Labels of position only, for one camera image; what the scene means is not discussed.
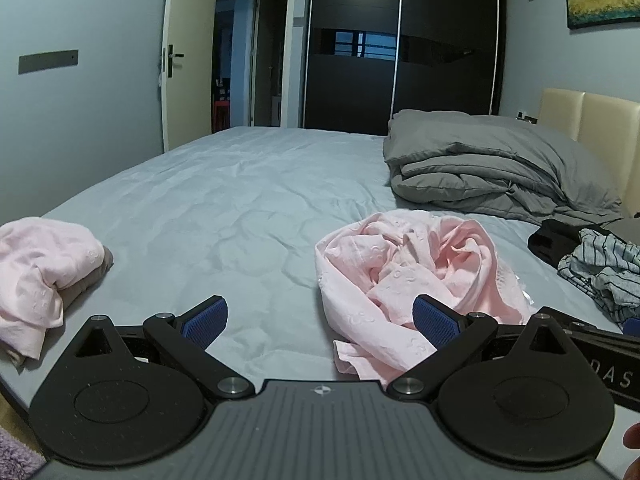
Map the dark sliding wardrobe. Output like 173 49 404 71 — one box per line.
300 0 507 136

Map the black garment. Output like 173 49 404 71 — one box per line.
527 218 601 268

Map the striped garment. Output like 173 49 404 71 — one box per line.
556 228 640 323

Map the grey duvet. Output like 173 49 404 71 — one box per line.
382 108 625 226

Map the metal door handle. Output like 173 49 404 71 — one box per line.
161 44 185 78

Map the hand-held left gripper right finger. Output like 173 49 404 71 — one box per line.
387 294 583 401

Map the folded pink garment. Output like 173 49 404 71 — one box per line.
0 216 115 372

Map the grey wall plate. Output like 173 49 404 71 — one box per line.
18 49 80 75

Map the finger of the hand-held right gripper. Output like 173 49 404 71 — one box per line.
567 316 640 348

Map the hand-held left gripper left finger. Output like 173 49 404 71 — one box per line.
64 296 254 400

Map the bed with pale blue sheet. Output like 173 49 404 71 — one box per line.
0 125 640 411

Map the purple fluffy rug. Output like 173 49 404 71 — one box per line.
0 427 46 480

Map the person's right hand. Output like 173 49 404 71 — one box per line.
622 422 640 480

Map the cream padded headboard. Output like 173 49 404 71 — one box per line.
537 87 640 218

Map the cream door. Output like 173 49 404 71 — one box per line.
161 0 221 153

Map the pink embossed garment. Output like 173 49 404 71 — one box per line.
314 211 535 380

